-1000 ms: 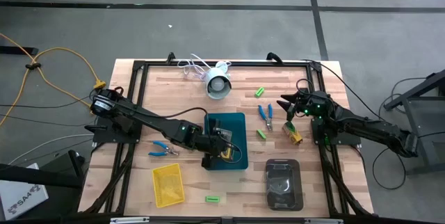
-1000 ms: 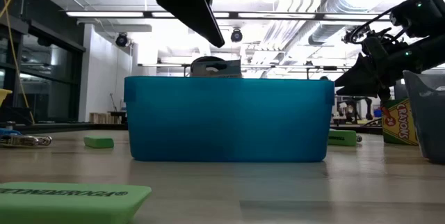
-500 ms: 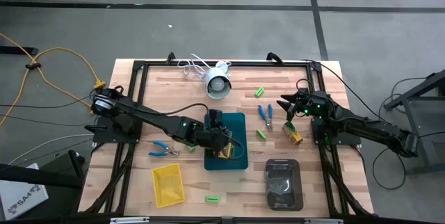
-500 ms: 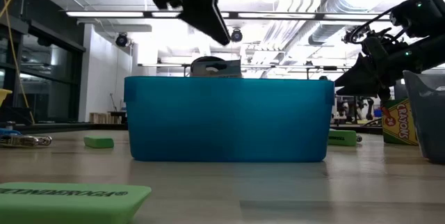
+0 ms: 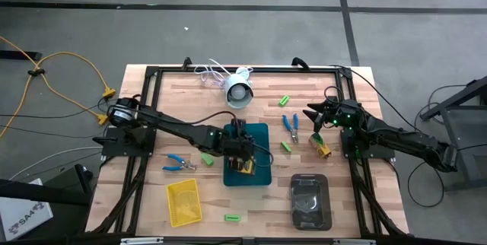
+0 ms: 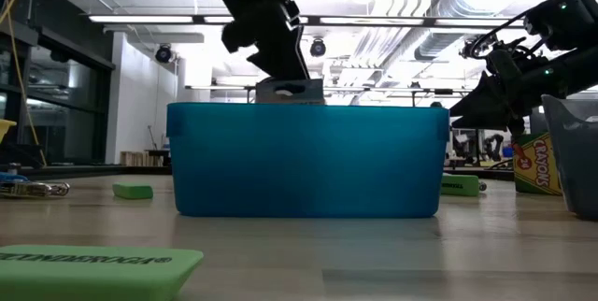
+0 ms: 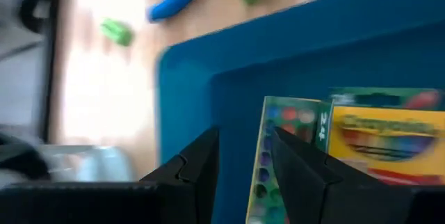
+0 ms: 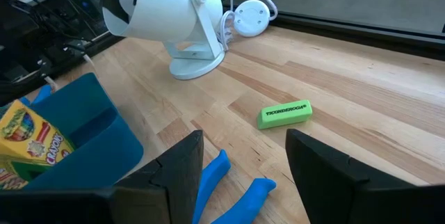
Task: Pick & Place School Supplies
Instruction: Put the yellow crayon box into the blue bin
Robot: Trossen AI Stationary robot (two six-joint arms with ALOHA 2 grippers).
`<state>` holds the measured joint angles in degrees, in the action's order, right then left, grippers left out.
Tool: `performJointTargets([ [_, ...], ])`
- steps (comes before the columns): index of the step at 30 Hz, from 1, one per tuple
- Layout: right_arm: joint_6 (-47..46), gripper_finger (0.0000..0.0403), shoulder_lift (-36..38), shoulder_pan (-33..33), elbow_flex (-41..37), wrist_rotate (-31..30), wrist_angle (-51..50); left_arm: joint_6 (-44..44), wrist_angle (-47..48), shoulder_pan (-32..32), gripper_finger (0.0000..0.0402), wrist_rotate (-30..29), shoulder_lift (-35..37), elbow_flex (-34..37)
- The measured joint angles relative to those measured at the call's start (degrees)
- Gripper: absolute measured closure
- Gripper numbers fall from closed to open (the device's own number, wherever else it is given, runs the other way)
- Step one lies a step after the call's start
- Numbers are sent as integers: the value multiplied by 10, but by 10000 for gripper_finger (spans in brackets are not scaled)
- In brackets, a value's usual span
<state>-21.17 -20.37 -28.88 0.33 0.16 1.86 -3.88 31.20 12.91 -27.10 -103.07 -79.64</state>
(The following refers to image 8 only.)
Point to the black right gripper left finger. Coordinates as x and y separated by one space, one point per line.
180 182

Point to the white spot lamp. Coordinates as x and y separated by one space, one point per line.
167 8

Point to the blue plastic bin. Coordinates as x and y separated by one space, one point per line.
104 140

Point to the black table edge rail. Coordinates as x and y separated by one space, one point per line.
347 32

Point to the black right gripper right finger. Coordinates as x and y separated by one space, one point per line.
320 182

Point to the white round lamp switch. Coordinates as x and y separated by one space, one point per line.
252 17

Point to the green Ticonderoga eraser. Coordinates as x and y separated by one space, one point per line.
285 114

